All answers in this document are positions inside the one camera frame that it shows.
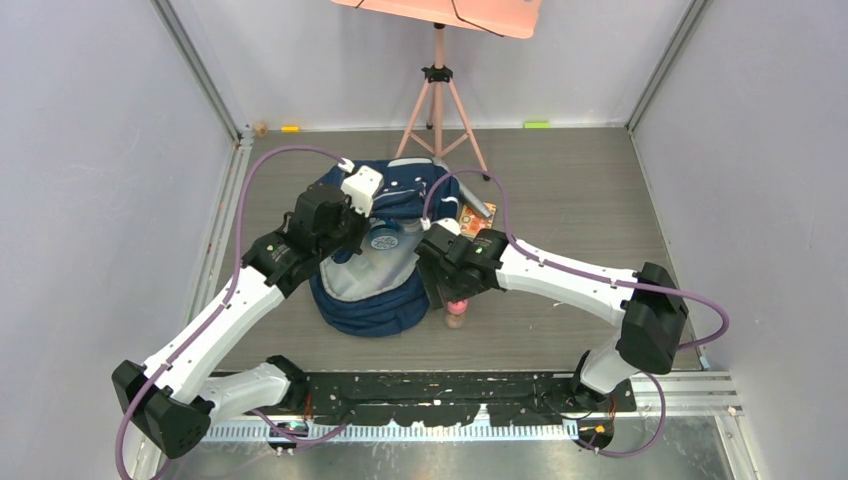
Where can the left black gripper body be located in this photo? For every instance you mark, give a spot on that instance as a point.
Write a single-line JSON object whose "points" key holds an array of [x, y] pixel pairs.
{"points": [[350, 234]]}

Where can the small cork piece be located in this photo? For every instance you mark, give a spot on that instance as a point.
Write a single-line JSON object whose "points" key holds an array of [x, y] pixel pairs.
{"points": [[260, 129]]}

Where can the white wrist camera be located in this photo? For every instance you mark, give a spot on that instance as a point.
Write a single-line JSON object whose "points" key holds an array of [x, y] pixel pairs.
{"points": [[448, 224], [361, 185]]}

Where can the silver microphone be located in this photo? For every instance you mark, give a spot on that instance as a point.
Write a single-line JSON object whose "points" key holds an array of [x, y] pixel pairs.
{"points": [[470, 199]]}

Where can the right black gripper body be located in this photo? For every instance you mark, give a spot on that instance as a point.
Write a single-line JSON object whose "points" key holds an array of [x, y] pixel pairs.
{"points": [[450, 287]]}

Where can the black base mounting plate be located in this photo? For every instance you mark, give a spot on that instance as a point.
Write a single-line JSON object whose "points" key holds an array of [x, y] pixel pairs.
{"points": [[436, 399]]}

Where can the blue patterned round tin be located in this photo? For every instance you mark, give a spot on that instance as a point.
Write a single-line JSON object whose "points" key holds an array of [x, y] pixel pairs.
{"points": [[383, 237]]}

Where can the pink music stand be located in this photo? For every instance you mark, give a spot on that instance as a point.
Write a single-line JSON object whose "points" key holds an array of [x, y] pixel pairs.
{"points": [[502, 19]]}

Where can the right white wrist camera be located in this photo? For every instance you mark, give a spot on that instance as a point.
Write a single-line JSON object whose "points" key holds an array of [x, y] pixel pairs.
{"points": [[448, 224]]}

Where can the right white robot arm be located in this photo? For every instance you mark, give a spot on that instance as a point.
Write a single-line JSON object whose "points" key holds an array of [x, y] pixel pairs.
{"points": [[641, 304]]}

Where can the navy blue student backpack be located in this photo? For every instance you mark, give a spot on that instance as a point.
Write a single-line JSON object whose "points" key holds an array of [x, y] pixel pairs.
{"points": [[381, 293]]}

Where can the orange calculator toy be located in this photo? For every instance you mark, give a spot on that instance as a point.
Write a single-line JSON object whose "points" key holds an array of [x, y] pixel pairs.
{"points": [[471, 222]]}

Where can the pink highlighter marker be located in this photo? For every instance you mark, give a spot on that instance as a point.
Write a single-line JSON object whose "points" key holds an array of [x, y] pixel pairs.
{"points": [[455, 313]]}

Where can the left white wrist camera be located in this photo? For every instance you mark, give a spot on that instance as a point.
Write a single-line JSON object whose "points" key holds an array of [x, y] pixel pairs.
{"points": [[361, 185]]}

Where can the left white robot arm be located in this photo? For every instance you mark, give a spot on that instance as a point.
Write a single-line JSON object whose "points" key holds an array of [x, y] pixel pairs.
{"points": [[172, 397]]}

